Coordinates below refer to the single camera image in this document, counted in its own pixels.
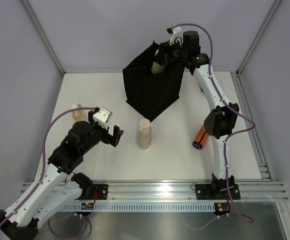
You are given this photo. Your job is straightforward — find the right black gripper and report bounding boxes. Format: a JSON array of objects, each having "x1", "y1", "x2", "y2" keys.
[{"x1": 153, "y1": 36, "x2": 188, "y2": 67}]

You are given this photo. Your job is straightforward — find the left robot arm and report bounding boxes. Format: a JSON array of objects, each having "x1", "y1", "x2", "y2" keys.
[{"x1": 0, "y1": 107, "x2": 124, "y2": 240}]

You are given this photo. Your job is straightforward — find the amber liquid clear bottle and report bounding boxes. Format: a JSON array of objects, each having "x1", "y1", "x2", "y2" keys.
[{"x1": 71, "y1": 103, "x2": 85, "y2": 122}]

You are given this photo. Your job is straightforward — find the right aluminium corner post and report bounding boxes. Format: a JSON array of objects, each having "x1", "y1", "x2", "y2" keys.
[{"x1": 236, "y1": 0, "x2": 283, "y2": 76}]

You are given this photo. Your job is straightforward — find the left aluminium corner post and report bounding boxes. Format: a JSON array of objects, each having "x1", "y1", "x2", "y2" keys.
[{"x1": 19, "y1": 0, "x2": 66, "y2": 77}]

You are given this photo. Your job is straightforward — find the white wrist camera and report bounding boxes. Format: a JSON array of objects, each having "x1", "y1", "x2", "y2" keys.
[
  {"x1": 92, "y1": 107, "x2": 112, "y2": 130},
  {"x1": 166, "y1": 26, "x2": 182, "y2": 46}
]

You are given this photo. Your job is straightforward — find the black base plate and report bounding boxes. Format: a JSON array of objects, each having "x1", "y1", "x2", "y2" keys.
[
  {"x1": 82, "y1": 184, "x2": 108, "y2": 200},
  {"x1": 194, "y1": 183, "x2": 241, "y2": 200}
]

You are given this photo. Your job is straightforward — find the aluminium rail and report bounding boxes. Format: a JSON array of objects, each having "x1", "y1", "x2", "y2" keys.
[
  {"x1": 230, "y1": 71, "x2": 280, "y2": 183},
  {"x1": 17, "y1": 180, "x2": 289, "y2": 202}
]

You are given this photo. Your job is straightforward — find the aluminium front rail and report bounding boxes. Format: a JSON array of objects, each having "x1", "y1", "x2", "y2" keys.
[{"x1": 17, "y1": 180, "x2": 289, "y2": 202}]

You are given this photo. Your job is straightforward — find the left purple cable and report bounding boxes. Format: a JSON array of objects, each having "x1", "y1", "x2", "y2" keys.
[{"x1": 0, "y1": 107, "x2": 97, "y2": 240}]

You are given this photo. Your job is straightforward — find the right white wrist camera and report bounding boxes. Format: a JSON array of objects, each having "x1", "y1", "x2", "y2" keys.
[{"x1": 166, "y1": 26, "x2": 182, "y2": 46}]

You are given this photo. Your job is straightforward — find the beige pump bottle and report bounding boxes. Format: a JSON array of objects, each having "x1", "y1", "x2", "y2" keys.
[{"x1": 138, "y1": 118, "x2": 152, "y2": 150}]

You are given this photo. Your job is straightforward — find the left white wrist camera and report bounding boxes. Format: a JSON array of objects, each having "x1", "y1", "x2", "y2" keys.
[{"x1": 92, "y1": 107, "x2": 112, "y2": 130}]

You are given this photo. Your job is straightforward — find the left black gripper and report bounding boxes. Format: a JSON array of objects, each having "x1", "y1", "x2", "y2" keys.
[{"x1": 80, "y1": 111, "x2": 123, "y2": 155}]

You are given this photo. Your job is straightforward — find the right side aluminium rail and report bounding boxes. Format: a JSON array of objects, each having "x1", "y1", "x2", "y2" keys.
[{"x1": 230, "y1": 71, "x2": 280, "y2": 183}]

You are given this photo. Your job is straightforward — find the aluminium corner post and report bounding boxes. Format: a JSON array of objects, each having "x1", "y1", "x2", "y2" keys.
[
  {"x1": 236, "y1": 0, "x2": 283, "y2": 76},
  {"x1": 19, "y1": 0, "x2": 66, "y2": 77}
]

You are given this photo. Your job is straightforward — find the white slotted cable duct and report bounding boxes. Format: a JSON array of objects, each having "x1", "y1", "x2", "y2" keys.
[{"x1": 59, "y1": 202, "x2": 215, "y2": 213}]

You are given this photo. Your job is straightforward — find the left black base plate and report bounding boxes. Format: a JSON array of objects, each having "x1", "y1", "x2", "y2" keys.
[{"x1": 82, "y1": 184, "x2": 108, "y2": 200}]

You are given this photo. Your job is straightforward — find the orange tube front right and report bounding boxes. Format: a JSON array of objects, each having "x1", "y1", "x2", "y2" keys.
[{"x1": 192, "y1": 125, "x2": 209, "y2": 150}]

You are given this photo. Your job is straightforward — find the black canvas bag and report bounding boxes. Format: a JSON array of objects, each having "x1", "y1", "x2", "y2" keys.
[{"x1": 122, "y1": 42, "x2": 185, "y2": 121}]

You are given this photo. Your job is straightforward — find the green bottle white cap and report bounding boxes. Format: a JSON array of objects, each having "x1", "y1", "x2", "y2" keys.
[{"x1": 151, "y1": 50, "x2": 167, "y2": 74}]

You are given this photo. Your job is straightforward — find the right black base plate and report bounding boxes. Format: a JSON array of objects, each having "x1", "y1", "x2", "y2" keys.
[{"x1": 194, "y1": 183, "x2": 241, "y2": 200}]

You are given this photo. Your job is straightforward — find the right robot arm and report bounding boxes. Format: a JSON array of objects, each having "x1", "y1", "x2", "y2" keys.
[{"x1": 156, "y1": 27, "x2": 241, "y2": 201}]

